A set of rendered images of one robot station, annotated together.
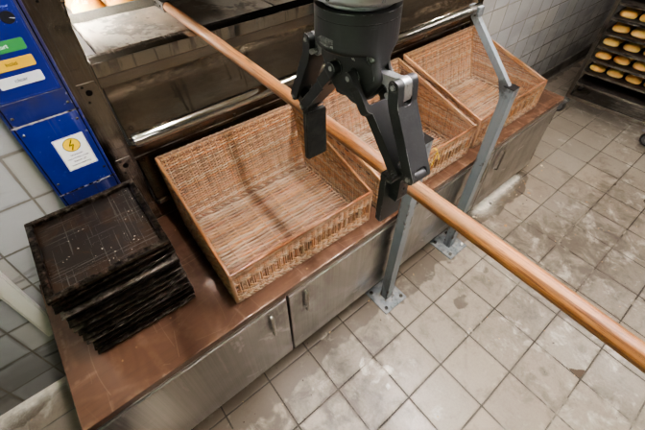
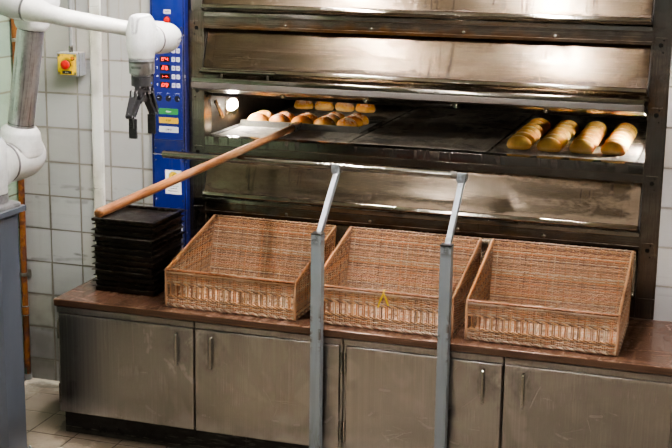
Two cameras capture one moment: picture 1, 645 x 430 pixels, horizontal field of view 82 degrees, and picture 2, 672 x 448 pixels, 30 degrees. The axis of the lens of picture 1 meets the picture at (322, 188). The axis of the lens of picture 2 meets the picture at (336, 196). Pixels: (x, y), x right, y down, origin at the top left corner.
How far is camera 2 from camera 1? 433 cm
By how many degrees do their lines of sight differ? 58
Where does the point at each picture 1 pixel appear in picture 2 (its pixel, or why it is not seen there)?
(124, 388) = (82, 298)
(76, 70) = (197, 136)
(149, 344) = (112, 296)
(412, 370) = not seen: outside the picture
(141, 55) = (233, 140)
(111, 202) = (163, 212)
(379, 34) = (134, 81)
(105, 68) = (211, 140)
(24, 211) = not seen: hidden behind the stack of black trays
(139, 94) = (225, 166)
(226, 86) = (282, 185)
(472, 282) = not seen: outside the picture
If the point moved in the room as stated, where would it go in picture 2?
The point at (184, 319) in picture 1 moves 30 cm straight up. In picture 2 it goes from (137, 298) to (136, 225)
